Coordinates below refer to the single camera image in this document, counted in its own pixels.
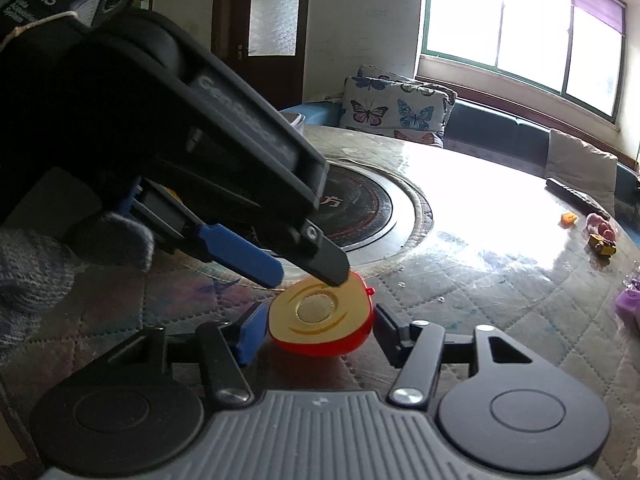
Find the black remote control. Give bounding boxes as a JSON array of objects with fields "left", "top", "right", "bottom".
[{"left": 545, "top": 177, "right": 612, "bottom": 221}]

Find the person's left hand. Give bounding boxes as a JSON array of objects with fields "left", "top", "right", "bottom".
[{"left": 0, "top": 211, "right": 154, "bottom": 361}]

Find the red toy apple half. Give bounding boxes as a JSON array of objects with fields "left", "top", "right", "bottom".
[{"left": 267, "top": 270, "right": 376, "bottom": 358}]

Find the pink toy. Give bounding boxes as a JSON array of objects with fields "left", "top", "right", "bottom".
[{"left": 585, "top": 212, "right": 617, "bottom": 243}]

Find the white cushion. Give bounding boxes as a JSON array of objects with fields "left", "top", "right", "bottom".
[{"left": 547, "top": 129, "right": 620, "bottom": 218}]

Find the dark wooden door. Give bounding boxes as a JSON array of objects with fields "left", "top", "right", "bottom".
[{"left": 212, "top": 0, "right": 313, "bottom": 108}]

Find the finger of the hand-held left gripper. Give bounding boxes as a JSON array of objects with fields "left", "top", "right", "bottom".
[
  {"left": 125, "top": 182, "right": 286, "bottom": 289},
  {"left": 272, "top": 217, "right": 351, "bottom": 288}
]

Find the butterfly print pillow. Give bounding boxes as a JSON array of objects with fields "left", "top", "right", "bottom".
[
  {"left": 357, "top": 65, "right": 458, "bottom": 98},
  {"left": 392, "top": 129, "right": 445, "bottom": 148},
  {"left": 340, "top": 76, "right": 451, "bottom": 136}
]

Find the yellow toy car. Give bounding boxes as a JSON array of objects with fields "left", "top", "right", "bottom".
[{"left": 587, "top": 234, "right": 617, "bottom": 258}]

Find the round black table hotplate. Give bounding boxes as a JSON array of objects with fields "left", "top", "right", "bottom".
[{"left": 175, "top": 160, "right": 435, "bottom": 288}]

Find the purple toy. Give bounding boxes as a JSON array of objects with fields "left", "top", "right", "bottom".
[{"left": 614, "top": 280, "right": 640, "bottom": 333}]

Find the window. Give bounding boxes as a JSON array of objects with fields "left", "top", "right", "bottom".
[{"left": 417, "top": 0, "right": 628, "bottom": 123}]

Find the blue sofa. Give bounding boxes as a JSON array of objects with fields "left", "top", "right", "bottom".
[{"left": 280, "top": 97, "right": 640, "bottom": 221}]

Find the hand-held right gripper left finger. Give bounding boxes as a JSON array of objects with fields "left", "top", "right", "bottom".
[{"left": 107, "top": 302, "right": 269, "bottom": 407}]

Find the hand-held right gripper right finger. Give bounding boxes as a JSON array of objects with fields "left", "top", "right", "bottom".
[{"left": 375, "top": 304, "right": 533, "bottom": 407}]

